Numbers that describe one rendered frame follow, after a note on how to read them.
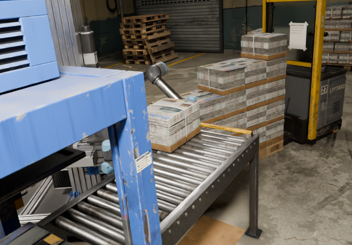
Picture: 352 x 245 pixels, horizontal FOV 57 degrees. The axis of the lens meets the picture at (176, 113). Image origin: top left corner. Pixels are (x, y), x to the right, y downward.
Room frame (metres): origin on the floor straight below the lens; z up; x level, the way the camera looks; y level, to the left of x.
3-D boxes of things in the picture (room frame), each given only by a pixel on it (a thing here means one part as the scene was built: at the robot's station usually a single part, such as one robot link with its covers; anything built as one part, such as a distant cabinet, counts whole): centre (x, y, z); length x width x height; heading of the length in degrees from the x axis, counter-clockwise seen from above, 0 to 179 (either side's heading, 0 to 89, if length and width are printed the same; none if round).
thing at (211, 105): (3.03, -0.36, 0.42); 1.17 x 0.39 x 0.83; 122
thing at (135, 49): (9.80, 0.70, 0.65); 1.33 x 0.94 x 1.30; 148
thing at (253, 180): (2.00, -0.51, 0.34); 0.06 x 0.06 x 0.68; 54
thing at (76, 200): (1.77, 0.27, 0.74); 1.34 x 0.05 x 0.12; 144
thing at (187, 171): (1.68, 0.03, 0.77); 0.47 x 0.05 x 0.05; 54
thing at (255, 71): (3.26, -0.71, 0.95); 0.38 x 0.29 x 0.23; 31
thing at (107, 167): (1.74, 0.41, 0.81); 0.11 x 0.08 x 0.09; 144
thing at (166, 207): (1.41, 0.21, 0.77); 0.47 x 0.05 x 0.05; 54
